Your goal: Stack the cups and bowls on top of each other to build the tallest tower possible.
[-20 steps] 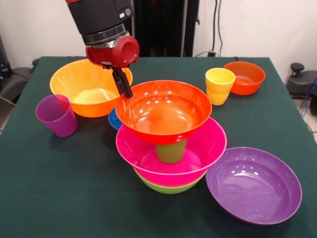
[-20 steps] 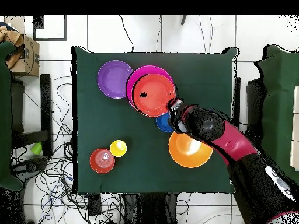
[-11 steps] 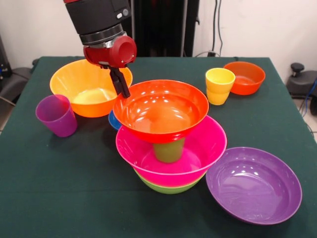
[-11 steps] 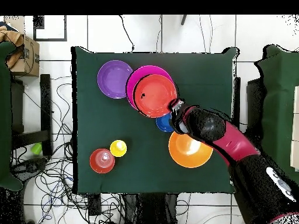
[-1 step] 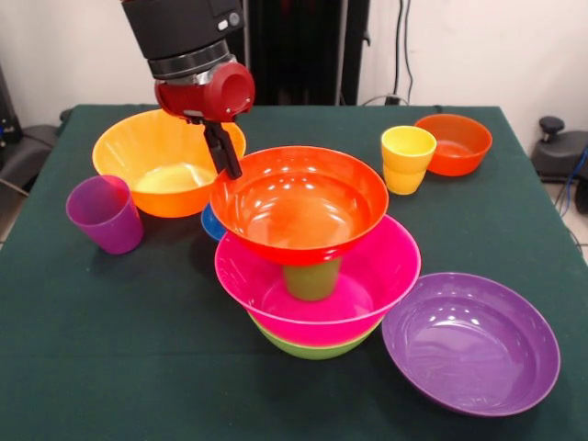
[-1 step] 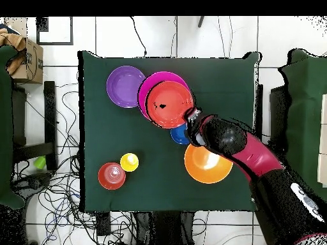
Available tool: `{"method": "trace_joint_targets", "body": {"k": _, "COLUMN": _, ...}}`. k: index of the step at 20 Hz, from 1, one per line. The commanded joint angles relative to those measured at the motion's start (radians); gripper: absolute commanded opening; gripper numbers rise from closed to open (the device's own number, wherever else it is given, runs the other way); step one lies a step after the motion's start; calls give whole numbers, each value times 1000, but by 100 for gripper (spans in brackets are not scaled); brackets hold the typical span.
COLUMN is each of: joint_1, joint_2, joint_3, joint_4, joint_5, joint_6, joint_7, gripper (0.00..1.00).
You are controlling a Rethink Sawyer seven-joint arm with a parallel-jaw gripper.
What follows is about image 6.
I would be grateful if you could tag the dark green tablecloth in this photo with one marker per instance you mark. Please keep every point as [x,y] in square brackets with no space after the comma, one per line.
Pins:
[127,140]

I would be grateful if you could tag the small blue bowl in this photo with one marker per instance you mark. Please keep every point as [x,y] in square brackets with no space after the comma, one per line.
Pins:
[178,135]

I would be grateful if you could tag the large red shallow bowl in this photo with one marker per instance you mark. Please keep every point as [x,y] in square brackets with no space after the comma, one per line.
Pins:
[173,112]

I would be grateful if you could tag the black metal stand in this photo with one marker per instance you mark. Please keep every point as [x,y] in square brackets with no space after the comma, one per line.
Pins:
[49,114]

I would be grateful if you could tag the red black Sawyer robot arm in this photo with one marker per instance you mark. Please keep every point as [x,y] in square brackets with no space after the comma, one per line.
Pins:
[260,158]

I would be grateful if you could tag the small red bowl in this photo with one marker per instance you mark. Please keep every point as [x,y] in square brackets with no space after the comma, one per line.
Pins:
[111,176]

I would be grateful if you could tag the yellow cup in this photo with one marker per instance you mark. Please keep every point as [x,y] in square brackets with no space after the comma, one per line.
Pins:
[129,163]

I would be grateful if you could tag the large pink bowl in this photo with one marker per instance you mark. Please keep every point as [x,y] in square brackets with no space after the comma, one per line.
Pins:
[153,79]

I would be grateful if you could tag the cardboard box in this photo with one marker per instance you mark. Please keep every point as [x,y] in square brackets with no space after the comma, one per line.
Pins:
[32,63]

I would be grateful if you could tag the small green floor cup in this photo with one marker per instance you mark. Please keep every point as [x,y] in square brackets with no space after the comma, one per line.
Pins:
[40,162]

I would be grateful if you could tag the green cloth side table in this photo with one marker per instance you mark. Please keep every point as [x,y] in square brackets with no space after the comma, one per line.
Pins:
[306,102]
[5,127]

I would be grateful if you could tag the large orange bowl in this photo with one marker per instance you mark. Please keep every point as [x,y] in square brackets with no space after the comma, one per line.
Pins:
[204,171]

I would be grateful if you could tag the black square floor frame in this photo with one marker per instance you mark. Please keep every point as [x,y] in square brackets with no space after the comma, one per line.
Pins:
[71,30]

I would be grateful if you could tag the black floor base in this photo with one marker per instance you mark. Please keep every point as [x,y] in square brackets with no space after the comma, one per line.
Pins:
[33,182]

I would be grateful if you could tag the large purple shallow bowl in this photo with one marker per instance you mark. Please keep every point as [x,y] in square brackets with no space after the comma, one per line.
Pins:
[125,86]

